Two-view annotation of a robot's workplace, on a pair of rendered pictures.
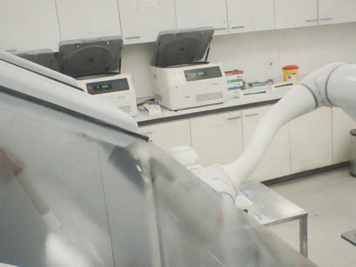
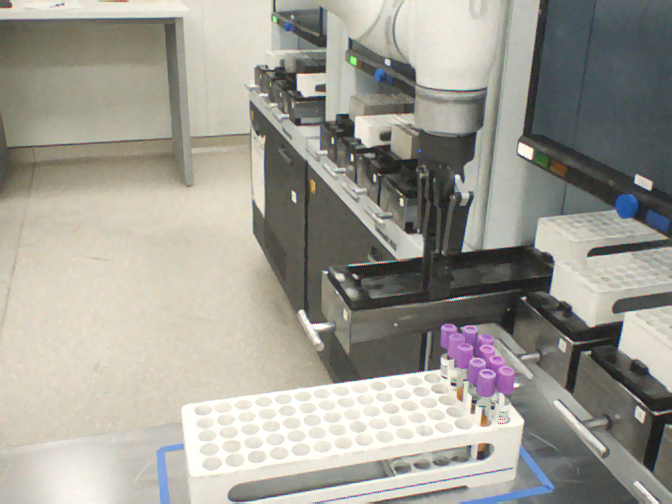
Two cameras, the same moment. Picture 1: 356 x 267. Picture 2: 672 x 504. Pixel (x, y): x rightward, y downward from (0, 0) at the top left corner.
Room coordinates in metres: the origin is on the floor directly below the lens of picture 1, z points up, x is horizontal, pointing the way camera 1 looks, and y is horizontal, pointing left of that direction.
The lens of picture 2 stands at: (2.09, -0.13, 1.28)
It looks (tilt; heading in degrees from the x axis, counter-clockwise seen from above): 24 degrees down; 181
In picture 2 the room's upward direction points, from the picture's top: 1 degrees clockwise
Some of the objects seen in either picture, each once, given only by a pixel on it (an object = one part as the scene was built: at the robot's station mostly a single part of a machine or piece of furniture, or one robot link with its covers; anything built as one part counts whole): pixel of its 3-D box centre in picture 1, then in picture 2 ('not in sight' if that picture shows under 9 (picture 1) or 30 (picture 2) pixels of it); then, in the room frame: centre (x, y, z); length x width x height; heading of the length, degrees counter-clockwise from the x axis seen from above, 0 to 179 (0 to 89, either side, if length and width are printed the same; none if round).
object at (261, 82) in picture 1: (261, 83); not in sight; (4.26, -0.91, 0.97); 0.24 x 0.12 x 0.13; 98
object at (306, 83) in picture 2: not in sight; (347, 85); (-0.19, -0.15, 0.83); 0.30 x 0.10 x 0.06; 109
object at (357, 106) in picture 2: not in sight; (359, 111); (0.23, -0.11, 0.85); 0.12 x 0.02 x 0.06; 19
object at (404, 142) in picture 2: not in sight; (404, 143); (0.52, -0.01, 0.85); 0.12 x 0.02 x 0.06; 20
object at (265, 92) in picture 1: (252, 93); not in sight; (3.92, -0.76, 0.93); 0.30 x 0.10 x 0.06; 101
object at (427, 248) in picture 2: not in sight; (432, 266); (1.13, -0.01, 0.84); 0.03 x 0.01 x 0.07; 109
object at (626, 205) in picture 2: not in sight; (626, 206); (1.24, 0.21, 0.98); 0.03 x 0.01 x 0.03; 19
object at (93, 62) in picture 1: (94, 78); not in sight; (3.62, 0.67, 1.24); 0.62 x 0.56 x 0.69; 19
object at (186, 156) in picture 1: (184, 173); (452, 19); (1.13, -0.01, 1.18); 0.13 x 0.11 x 0.16; 20
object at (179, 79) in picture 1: (185, 66); not in sight; (3.89, -0.14, 1.25); 0.62 x 0.56 x 0.69; 18
